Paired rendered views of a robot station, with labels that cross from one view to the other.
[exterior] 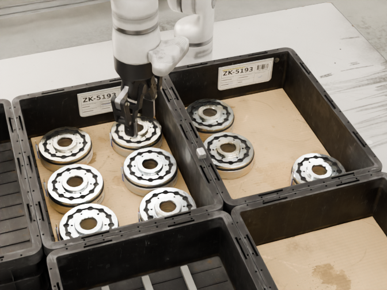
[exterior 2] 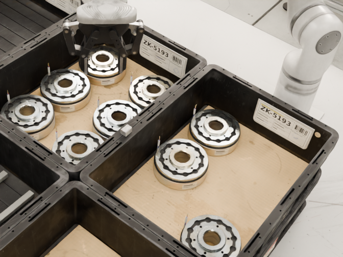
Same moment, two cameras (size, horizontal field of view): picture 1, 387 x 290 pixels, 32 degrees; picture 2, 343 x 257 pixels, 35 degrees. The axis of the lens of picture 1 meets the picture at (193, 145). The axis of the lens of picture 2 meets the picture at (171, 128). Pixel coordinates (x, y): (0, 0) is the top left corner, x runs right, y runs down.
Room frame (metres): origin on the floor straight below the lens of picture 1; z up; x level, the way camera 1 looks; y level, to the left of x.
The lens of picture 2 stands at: (0.51, -0.57, 1.65)
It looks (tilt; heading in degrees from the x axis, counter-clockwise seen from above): 47 degrees down; 51
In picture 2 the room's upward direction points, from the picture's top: 8 degrees clockwise
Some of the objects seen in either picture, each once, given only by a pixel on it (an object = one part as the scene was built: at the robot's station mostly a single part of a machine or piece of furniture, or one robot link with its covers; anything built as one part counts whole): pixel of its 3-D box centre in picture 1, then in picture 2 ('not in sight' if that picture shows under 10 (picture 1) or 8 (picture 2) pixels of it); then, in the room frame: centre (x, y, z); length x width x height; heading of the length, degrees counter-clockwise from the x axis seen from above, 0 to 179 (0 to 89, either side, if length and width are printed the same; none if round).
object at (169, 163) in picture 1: (150, 166); (118, 118); (0.91, 0.08, 0.86); 0.10 x 0.10 x 0.01
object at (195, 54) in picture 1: (193, 65); (292, 98); (1.34, 0.01, 0.79); 0.09 x 0.09 x 0.17; 9
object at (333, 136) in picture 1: (260, 140); (212, 175); (0.99, -0.13, 0.87); 0.40 x 0.30 x 0.11; 20
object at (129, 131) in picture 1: (126, 126); (78, 57); (0.84, 0.11, 1.02); 0.03 x 0.01 x 0.05; 155
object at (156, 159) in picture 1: (150, 164); (118, 116); (0.91, 0.08, 0.86); 0.05 x 0.05 x 0.01
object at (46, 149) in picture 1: (65, 144); (102, 60); (0.97, 0.25, 0.86); 0.10 x 0.10 x 0.01
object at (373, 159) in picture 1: (262, 120); (216, 157); (0.99, -0.13, 0.92); 0.40 x 0.30 x 0.02; 20
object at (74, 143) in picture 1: (64, 142); (102, 58); (0.97, 0.25, 0.86); 0.05 x 0.05 x 0.01
